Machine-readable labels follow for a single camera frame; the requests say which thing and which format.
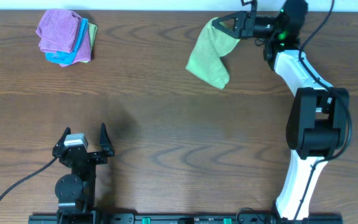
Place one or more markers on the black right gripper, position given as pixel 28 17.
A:
pixel 247 24

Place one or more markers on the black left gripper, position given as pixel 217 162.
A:
pixel 107 145

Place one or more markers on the light green microfiber cloth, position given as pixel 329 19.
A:
pixel 205 59

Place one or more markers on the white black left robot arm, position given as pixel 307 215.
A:
pixel 76 191

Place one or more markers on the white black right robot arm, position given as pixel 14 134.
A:
pixel 319 126

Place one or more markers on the blue folded cloth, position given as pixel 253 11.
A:
pixel 66 58

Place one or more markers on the lower purple folded cloth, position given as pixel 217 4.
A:
pixel 84 52

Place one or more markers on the bottom green folded cloth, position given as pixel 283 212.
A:
pixel 92 31

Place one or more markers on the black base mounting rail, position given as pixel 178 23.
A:
pixel 128 218

